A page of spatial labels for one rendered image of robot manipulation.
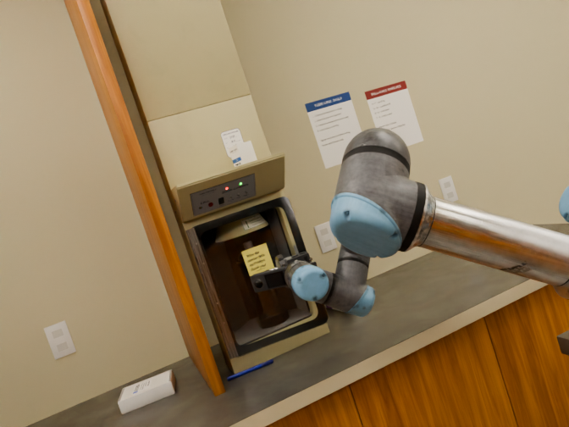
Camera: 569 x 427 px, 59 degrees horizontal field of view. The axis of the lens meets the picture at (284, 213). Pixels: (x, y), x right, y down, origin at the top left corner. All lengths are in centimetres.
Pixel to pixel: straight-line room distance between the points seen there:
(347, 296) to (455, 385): 52
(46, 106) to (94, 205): 37
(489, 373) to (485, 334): 11
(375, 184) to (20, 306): 141
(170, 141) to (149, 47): 27
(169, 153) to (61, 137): 55
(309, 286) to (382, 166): 39
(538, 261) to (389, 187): 26
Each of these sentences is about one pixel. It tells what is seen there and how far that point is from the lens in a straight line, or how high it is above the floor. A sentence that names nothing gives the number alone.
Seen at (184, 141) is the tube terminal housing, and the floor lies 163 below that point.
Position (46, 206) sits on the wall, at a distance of 190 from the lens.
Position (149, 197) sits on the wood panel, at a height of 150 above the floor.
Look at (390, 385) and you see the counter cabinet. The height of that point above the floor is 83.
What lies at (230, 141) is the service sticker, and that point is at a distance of 152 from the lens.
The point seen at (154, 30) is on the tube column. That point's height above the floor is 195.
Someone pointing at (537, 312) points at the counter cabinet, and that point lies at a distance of 170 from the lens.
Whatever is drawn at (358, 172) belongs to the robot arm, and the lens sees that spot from 81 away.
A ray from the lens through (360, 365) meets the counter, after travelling 134.
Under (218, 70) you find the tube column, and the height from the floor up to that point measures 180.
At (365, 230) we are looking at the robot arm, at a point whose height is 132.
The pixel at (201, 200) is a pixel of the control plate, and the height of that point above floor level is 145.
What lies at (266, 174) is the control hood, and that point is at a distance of 145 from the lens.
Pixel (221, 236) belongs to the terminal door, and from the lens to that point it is 146.
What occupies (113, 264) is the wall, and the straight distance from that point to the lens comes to 189.
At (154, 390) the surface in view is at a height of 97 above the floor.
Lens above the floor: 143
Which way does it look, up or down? 4 degrees down
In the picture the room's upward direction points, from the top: 18 degrees counter-clockwise
